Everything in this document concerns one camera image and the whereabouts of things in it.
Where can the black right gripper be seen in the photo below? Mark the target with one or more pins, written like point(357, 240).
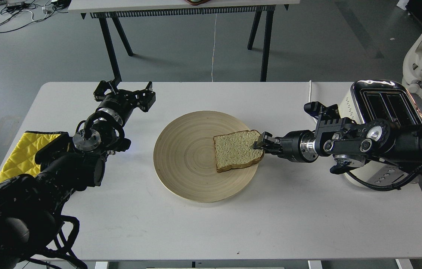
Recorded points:
point(295, 146)

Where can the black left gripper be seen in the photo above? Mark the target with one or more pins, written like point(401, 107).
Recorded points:
point(123, 102)

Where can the slice of brown bread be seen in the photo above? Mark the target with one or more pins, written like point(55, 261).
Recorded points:
point(236, 150)

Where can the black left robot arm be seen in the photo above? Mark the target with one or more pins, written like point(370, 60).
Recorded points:
point(31, 219)

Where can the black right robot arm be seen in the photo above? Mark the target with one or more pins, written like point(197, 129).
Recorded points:
point(352, 145)

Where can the cream and chrome toaster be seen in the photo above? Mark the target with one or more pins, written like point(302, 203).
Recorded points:
point(368, 100)

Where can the round wooden plate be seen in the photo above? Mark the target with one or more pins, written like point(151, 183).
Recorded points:
point(184, 157)

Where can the black-legged background table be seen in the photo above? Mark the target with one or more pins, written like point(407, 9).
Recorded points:
point(116, 9)

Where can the yellow quilted cloth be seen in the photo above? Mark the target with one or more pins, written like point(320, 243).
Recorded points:
point(22, 158)

